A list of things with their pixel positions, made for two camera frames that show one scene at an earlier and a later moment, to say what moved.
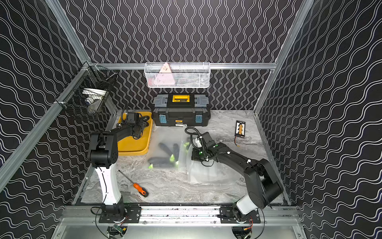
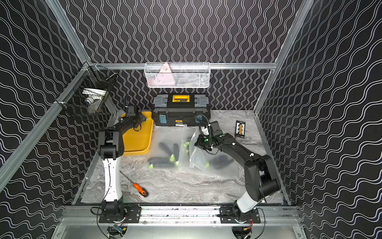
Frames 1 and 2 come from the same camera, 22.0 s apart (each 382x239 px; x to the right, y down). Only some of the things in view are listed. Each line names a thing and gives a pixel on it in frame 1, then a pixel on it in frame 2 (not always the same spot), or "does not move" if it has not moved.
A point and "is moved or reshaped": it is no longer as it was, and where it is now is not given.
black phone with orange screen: [240, 129] does not move
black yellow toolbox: [180, 110] does not move
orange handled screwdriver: [142, 190] does not move
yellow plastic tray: [132, 147] does not move
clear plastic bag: [213, 173] is moved or reshaped
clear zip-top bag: [164, 149] does not move
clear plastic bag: [184, 133] does not move
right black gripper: [194, 156] -> [199, 142]
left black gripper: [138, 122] -> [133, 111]
